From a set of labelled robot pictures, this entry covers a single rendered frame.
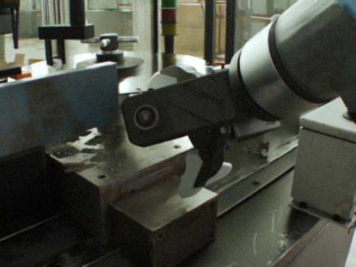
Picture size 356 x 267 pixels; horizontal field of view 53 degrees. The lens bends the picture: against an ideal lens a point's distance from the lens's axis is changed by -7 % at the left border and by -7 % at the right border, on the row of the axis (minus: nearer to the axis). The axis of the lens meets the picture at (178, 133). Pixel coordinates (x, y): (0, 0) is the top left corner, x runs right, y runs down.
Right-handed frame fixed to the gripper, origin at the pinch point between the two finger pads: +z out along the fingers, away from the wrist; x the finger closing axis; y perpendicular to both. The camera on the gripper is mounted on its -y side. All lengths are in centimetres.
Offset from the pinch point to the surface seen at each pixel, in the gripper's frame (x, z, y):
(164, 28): 29.1, 25.6, 21.1
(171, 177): -4.6, 5.3, 2.6
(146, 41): 41, 57, 32
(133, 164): -1.7, 4.4, -2.6
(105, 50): 17.2, 9.1, -0.5
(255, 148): -2.9, 17.0, 27.9
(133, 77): 10.2, 4.0, 0.6
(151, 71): 11.5, 6.0, 4.8
